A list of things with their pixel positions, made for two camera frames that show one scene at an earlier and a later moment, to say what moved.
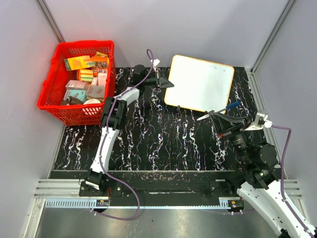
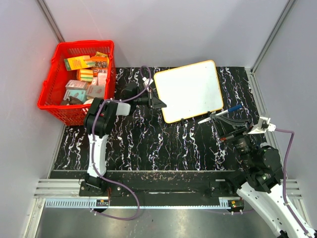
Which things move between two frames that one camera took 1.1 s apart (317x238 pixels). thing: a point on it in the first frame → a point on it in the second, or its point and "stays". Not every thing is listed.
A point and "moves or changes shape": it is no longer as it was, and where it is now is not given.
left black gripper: [161, 82] → [154, 101]
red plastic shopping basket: [54, 87] stays
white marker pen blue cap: [236, 104] moves or changes shape
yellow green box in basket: [77, 63] stays
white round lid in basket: [91, 101] stays
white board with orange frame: [198, 85] moves or changes shape
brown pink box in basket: [97, 91] stays
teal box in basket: [79, 94] stays
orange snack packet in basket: [101, 59] stays
